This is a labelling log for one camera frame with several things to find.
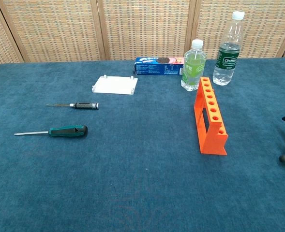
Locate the short bottle light green label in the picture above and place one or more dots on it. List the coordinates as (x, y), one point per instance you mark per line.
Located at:
(193, 70)

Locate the woven bamboo folding screen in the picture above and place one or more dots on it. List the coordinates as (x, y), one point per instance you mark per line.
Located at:
(144, 29)

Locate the blue cookie box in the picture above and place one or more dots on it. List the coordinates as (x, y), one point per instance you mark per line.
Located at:
(154, 68)

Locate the blue carpet table mat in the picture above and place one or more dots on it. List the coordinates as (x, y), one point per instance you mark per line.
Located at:
(132, 169)

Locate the tall bottle dark green label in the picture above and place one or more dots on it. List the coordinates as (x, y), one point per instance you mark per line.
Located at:
(227, 62)

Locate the large green black screwdriver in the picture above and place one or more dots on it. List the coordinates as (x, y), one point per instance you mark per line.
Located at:
(67, 131)

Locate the orange tool holder block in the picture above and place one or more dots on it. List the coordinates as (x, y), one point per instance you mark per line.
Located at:
(214, 142)

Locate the black silver precision screwdriver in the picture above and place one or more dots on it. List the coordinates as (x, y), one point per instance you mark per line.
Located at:
(86, 105)

